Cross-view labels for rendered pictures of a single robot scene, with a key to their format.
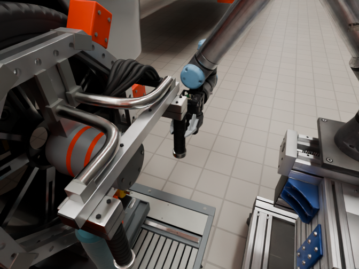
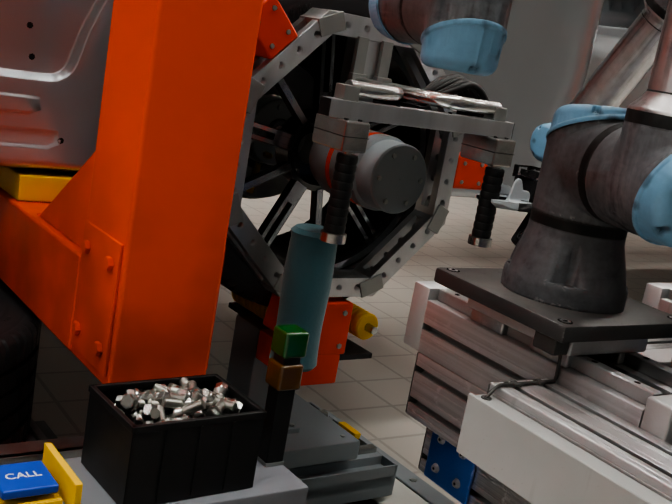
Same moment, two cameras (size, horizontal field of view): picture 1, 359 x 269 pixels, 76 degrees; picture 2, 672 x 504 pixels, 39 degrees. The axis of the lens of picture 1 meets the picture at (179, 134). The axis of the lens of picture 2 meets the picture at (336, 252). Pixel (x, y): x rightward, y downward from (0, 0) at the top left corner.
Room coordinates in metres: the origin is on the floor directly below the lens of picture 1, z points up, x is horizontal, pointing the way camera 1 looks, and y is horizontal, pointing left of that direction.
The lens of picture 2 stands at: (-1.08, -0.71, 1.07)
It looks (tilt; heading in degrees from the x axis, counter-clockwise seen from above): 12 degrees down; 33
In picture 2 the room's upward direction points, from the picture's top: 10 degrees clockwise
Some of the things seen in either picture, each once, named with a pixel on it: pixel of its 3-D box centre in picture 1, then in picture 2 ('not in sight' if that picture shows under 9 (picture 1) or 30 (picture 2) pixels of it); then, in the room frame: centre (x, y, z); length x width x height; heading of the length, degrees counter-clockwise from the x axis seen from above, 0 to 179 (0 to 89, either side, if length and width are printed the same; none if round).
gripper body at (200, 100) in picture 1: (193, 102); (541, 191); (0.64, -0.05, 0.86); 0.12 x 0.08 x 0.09; 160
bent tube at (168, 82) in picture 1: (123, 76); (441, 81); (0.48, 0.13, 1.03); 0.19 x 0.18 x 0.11; 70
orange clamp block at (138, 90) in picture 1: (131, 91); (460, 169); (0.73, 0.18, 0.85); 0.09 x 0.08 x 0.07; 160
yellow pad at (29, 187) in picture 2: not in sight; (43, 182); (0.11, 0.75, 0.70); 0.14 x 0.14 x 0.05; 70
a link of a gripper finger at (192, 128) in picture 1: (192, 123); (513, 193); (0.54, -0.04, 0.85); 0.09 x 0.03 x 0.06; 169
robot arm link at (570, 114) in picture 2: not in sight; (596, 161); (0.01, -0.35, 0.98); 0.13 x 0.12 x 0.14; 54
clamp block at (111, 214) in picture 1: (92, 211); (340, 131); (0.20, 0.14, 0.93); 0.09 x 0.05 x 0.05; 70
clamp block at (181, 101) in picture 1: (169, 105); (487, 148); (0.52, 0.03, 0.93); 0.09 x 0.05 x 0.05; 70
